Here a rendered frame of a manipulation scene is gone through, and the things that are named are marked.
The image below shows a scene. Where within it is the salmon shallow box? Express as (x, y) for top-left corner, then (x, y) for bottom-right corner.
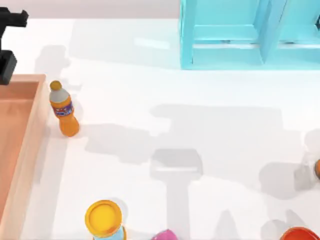
(0, 73), (50, 240)

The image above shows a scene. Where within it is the orange bottle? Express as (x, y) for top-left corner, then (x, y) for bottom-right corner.
(49, 80), (81, 138)

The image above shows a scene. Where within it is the light blue rack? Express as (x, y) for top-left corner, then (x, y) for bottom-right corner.
(179, 0), (320, 71)

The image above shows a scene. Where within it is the yellow lidded light blue can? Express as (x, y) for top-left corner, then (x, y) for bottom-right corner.
(84, 199), (128, 240)

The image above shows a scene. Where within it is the pink object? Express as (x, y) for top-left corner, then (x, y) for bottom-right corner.
(150, 228), (179, 240)

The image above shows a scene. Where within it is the orange round object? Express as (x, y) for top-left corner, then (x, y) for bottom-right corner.
(313, 158), (320, 181)

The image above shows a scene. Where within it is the red bowl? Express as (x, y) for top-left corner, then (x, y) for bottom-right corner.
(278, 225), (320, 240)

